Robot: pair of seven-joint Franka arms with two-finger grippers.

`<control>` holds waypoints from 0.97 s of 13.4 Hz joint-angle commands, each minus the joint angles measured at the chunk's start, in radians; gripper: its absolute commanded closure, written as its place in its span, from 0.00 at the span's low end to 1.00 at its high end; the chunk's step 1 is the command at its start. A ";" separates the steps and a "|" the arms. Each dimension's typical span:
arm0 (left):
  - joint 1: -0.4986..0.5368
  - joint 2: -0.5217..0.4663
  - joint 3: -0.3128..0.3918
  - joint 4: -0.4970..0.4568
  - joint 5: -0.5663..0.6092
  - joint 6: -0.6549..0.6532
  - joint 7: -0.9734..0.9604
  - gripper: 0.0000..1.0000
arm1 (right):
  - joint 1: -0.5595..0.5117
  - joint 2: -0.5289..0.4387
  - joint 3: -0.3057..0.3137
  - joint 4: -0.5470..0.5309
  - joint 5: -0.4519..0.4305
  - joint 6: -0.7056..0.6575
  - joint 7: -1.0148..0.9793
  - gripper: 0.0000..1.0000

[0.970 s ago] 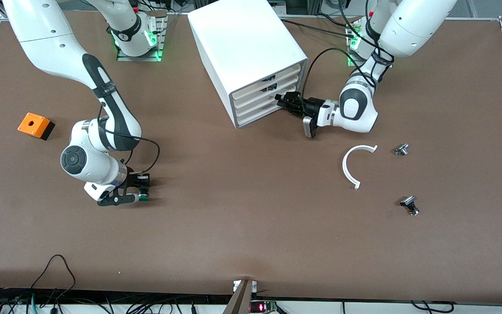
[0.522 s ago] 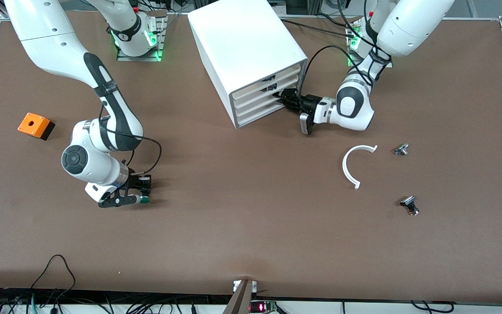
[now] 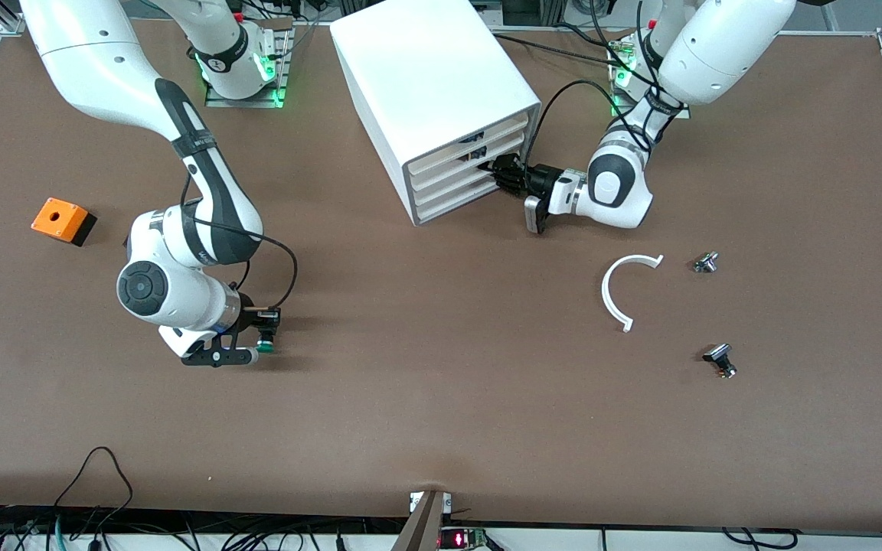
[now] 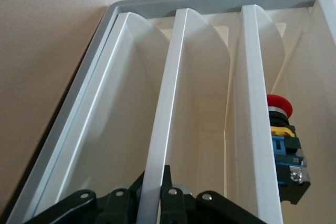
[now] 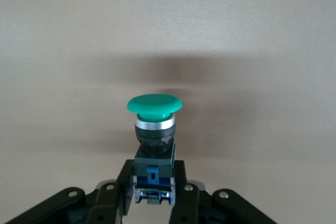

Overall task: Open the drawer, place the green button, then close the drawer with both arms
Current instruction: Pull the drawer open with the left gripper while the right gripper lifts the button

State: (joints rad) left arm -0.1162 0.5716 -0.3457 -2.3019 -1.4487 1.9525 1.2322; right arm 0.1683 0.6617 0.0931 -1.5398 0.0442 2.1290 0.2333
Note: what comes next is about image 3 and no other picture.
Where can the cream white drawer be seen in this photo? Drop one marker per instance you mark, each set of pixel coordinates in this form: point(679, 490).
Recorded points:
point(441, 189)
point(441, 174)
point(441, 158)
point(445, 203)

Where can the small dark electronic part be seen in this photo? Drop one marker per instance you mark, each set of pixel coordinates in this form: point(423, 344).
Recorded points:
point(478, 155)
point(474, 138)

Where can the device with red display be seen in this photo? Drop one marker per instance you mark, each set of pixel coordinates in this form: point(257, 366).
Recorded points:
point(460, 539)

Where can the black and silver switch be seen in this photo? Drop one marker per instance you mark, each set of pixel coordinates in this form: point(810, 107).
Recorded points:
point(719, 356)

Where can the white drawer cabinet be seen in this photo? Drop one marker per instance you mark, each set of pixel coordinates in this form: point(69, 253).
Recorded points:
point(426, 69)

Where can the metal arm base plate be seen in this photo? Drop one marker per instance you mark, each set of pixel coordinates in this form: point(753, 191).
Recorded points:
point(219, 102)
point(615, 108)

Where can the grey camera stand bar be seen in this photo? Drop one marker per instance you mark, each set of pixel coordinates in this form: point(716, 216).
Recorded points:
point(424, 528)

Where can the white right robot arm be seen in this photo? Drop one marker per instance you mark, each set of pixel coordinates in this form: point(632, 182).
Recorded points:
point(89, 69)

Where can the orange box with black base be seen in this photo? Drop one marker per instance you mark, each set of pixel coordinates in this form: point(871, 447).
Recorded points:
point(58, 218)

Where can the white stand bracket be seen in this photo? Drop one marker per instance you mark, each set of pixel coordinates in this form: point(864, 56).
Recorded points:
point(414, 501)

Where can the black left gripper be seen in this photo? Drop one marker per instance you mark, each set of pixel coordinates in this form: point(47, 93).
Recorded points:
point(539, 180)

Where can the small silver metal part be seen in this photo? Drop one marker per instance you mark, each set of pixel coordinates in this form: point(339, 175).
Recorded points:
point(706, 262)

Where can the green push button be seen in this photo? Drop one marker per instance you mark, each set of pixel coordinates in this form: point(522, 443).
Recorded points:
point(267, 348)

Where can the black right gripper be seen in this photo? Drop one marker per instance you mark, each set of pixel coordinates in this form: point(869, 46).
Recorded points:
point(248, 315)

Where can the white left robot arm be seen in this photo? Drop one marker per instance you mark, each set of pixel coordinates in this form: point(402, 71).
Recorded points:
point(724, 53)

